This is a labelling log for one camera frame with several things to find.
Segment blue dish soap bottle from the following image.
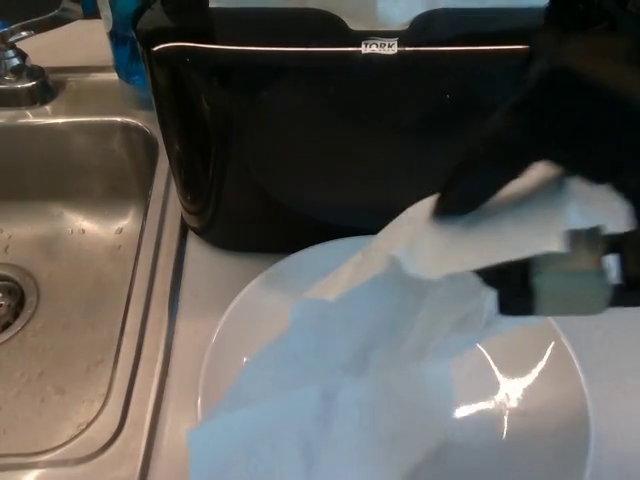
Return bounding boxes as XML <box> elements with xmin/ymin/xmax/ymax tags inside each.
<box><xmin>102</xmin><ymin>0</ymin><xmax>156</xmax><ymax>111</ymax></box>

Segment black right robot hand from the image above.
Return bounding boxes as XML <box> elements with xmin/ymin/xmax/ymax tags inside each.
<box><xmin>434</xmin><ymin>39</ymin><xmax>640</xmax><ymax>319</ymax></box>

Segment white round ceramic plate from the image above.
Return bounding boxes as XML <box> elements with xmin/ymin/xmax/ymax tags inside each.
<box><xmin>198</xmin><ymin>235</ymin><xmax>594</xmax><ymax>480</ymax></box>

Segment chrome sink faucet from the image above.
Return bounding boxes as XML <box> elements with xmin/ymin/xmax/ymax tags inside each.
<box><xmin>0</xmin><ymin>0</ymin><xmax>76</xmax><ymax>107</ymax></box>

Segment stainless steel sink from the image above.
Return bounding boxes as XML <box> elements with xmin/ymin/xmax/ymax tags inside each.
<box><xmin>0</xmin><ymin>64</ymin><xmax>189</xmax><ymax>480</ymax></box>

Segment black tissue paper dispenser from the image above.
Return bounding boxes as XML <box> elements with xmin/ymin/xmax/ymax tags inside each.
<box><xmin>135</xmin><ymin>0</ymin><xmax>551</xmax><ymax>254</ymax></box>

